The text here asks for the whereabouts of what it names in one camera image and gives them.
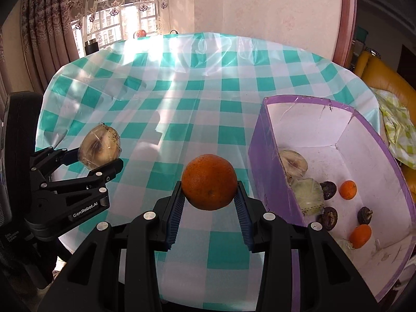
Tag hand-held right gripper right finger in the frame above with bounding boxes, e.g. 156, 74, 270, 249
234, 181, 381, 312

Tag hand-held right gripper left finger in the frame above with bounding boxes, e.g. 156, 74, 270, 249
39, 180, 184, 312

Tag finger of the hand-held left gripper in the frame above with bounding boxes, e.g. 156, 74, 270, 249
29, 146, 81, 178
39, 158, 124, 197

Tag plastic-wrapped halved fruit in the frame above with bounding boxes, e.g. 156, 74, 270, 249
279, 149, 308, 183
79, 123, 123, 170

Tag orange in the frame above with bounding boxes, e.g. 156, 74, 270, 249
181, 154, 238, 211
339, 180, 358, 201
350, 224, 372, 249

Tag plastic-wrapped green cabbage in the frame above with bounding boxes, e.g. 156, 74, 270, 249
290, 178, 326, 217

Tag dark round fruit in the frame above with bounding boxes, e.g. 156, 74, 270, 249
320, 181, 337, 201
357, 207, 374, 225
316, 206, 339, 231

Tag plastic-wrapped pale fruit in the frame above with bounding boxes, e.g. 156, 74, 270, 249
335, 238, 355, 261

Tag purple-edged white cardboard box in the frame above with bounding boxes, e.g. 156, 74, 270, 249
248, 95, 412, 312

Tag teal checked tablecloth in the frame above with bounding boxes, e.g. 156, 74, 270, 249
35, 32, 381, 312

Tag brown patterned drape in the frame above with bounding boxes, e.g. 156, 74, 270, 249
0, 0, 80, 95

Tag floral lace curtain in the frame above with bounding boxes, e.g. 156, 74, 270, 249
65, 0, 173, 60

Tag green checked cloth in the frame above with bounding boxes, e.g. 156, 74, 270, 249
373, 88, 416, 170

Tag yellow leather sofa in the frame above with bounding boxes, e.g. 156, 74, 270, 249
352, 50, 416, 202

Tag stacked storage boxes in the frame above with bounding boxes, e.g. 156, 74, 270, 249
353, 27, 370, 60

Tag red wooden door frame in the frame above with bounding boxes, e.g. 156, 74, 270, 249
331, 0, 359, 69

